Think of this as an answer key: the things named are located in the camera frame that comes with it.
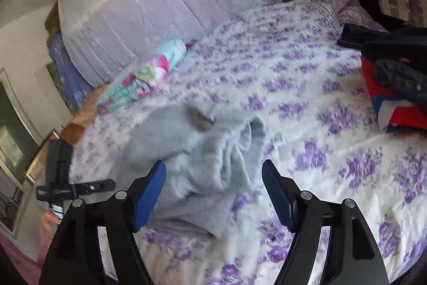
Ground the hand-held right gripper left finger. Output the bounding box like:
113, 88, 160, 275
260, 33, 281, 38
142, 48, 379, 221
38, 161, 167, 285

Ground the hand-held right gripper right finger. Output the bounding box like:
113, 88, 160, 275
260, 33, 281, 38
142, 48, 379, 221
262, 159, 389, 285

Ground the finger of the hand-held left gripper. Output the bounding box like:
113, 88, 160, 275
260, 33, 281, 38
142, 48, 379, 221
72, 179, 116, 196

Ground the grey towel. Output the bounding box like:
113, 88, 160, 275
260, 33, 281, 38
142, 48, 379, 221
115, 103, 268, 239

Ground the person's left hand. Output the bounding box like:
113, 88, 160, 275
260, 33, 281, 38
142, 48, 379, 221
41, 210, 62, 239

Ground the framed picture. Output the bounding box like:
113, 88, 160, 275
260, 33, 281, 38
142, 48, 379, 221
0, 68, 45, 177
0, 168, 29, 235

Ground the purple floral bedspread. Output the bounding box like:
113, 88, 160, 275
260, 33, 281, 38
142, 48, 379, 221
68, 0, 427, 285

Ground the blue cloth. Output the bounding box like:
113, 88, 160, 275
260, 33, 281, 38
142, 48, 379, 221
48, 31, 94, 114

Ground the person's pink clothing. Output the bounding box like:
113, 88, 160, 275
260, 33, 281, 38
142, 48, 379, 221
0, 232, 45, 274

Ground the folded colourful floral quilt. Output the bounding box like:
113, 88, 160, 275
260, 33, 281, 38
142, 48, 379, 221
97, 39, 187, 114

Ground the red garment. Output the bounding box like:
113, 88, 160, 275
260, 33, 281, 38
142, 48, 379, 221
360, 56, 427, 135

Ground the dark grey jacket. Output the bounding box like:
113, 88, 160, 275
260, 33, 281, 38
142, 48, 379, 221
372, 58, 427, 106

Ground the black garment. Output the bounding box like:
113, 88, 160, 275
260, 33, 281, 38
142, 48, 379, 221
337, 23, 427, 63

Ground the purple patterned pillow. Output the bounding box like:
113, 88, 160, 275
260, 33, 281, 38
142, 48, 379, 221
320, 0, 371, 27

